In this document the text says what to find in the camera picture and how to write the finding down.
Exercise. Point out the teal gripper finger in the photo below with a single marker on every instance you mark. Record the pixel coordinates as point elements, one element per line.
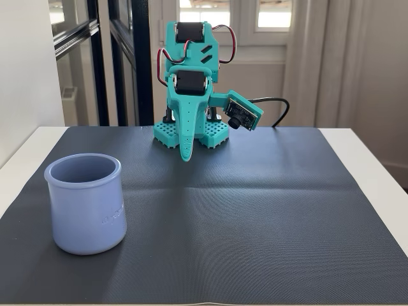
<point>188,134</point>

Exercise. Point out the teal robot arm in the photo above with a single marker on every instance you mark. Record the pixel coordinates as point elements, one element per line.
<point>197,59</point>

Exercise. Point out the blue ceramic pot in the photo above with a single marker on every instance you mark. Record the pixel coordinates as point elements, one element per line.
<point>86,216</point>

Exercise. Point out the black metal table clamp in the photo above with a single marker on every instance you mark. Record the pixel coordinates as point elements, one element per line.
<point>168,115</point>
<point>216,115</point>

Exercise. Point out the black framed glass door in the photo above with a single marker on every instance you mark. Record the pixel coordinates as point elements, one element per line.
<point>99,79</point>

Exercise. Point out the white framed window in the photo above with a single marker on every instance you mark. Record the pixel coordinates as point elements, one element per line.
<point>242,19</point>

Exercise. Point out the dark grey textured mat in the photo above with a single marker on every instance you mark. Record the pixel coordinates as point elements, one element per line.
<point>239,223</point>

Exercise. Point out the beige curtain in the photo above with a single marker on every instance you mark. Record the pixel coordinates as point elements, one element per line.
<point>350,63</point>

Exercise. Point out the teal grid base plate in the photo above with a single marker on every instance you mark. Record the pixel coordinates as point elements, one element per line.
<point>165,132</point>

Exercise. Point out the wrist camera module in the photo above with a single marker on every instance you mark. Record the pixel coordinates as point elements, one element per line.
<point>242,111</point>

